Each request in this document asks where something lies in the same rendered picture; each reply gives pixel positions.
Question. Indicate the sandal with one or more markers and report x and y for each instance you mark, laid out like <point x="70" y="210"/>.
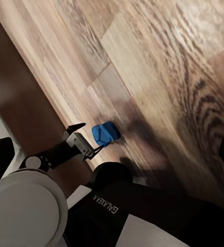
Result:
<point x="105" y="133"/>

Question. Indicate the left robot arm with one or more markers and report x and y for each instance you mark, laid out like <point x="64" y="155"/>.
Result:
<point x="74" y="144"/>

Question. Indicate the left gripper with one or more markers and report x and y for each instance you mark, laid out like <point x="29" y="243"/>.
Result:
<point x="69" y="152"/>

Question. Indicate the bed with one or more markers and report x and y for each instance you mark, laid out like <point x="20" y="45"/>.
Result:
<point x="27" y="116"/>

